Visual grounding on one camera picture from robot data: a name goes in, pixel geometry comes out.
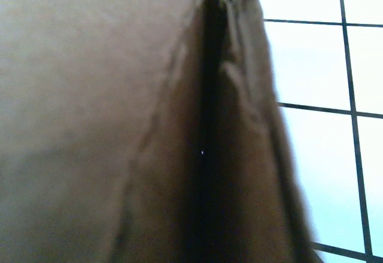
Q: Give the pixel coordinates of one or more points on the brown cardboard box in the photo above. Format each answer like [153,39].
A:
[119,119]

